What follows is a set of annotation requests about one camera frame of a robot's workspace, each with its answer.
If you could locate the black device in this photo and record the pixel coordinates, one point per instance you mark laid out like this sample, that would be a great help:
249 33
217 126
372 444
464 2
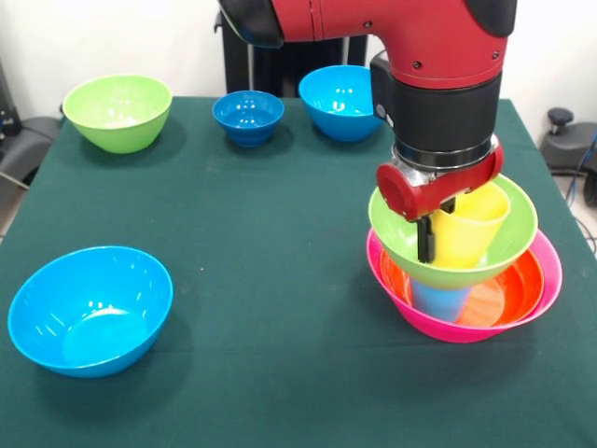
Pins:
5 112

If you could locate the orange plastic bowl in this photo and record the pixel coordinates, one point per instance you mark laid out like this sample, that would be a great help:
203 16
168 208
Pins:
517 294

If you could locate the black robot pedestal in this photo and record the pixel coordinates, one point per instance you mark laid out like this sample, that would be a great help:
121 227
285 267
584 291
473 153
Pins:
298 65

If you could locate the black equipment with knob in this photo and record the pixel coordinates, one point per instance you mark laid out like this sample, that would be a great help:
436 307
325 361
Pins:
569 144

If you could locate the light blue plastic bowl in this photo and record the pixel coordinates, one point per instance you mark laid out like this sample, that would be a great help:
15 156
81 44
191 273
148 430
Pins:
336 105
88 317

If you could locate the small dark blue bowl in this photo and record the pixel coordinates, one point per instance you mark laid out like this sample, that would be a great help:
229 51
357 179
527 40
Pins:
248 116

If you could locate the light blue plastic cup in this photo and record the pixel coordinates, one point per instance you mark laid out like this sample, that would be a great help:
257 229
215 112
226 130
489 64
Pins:
440 303

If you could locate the dark green tablecloth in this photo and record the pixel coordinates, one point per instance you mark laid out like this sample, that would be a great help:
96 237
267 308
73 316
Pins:
233 303

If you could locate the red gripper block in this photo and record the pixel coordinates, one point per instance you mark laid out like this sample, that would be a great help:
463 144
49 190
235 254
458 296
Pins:
434 189

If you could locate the large pink plastic bowl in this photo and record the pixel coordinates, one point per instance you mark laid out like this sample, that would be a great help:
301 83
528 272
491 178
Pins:
448 332

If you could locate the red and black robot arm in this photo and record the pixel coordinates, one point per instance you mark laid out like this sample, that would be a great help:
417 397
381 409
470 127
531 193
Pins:
420 60

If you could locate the yellow plastic cup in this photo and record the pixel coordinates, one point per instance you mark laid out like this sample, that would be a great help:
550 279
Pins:
466 238

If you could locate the green plastic bowl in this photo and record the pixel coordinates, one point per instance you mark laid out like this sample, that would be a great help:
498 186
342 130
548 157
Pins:
116 105
513 224

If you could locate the grey chair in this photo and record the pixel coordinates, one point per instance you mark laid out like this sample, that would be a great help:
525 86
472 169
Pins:
23 149

